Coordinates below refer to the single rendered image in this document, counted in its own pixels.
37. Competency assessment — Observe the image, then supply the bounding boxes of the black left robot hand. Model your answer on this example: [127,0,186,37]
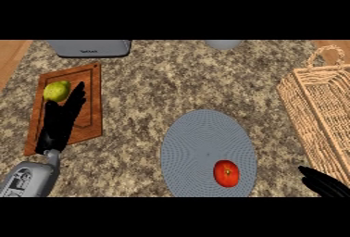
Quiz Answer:
[34,81,87,156]

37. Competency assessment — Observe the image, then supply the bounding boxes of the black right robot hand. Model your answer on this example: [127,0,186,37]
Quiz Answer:
[297,165,350,198]

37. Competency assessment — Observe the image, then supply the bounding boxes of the red tomato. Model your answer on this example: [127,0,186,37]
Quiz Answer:
[211,159,241,188]

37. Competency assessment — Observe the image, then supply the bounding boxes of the tan wicker basket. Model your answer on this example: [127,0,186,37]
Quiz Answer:
[276,44,350,188]

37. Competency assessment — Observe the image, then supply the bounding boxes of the grey round placemat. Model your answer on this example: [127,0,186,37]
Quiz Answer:
[160,109,259,198]

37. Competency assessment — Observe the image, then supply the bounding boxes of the brown wooden cutting board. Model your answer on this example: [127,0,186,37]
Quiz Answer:
[24,61,104,156]

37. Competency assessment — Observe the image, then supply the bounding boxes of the grey toaster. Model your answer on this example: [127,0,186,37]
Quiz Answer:
[46,39,135,58]

